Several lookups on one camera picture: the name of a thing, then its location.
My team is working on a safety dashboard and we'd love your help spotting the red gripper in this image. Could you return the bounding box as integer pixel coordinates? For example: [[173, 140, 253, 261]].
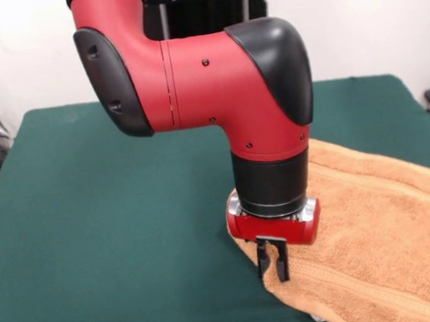
[[224, 196, 328, 288]]

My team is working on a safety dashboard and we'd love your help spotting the orange terry towel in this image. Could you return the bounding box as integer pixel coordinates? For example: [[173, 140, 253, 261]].
[[221, 126, 430, 322]]

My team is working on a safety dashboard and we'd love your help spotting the dark green table cloth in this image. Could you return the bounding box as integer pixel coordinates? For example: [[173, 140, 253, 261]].
[[0, 69, 430, 322]]

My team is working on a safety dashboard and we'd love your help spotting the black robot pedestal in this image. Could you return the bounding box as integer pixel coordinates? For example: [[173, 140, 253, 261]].
[[141, 0, 287, 43]]

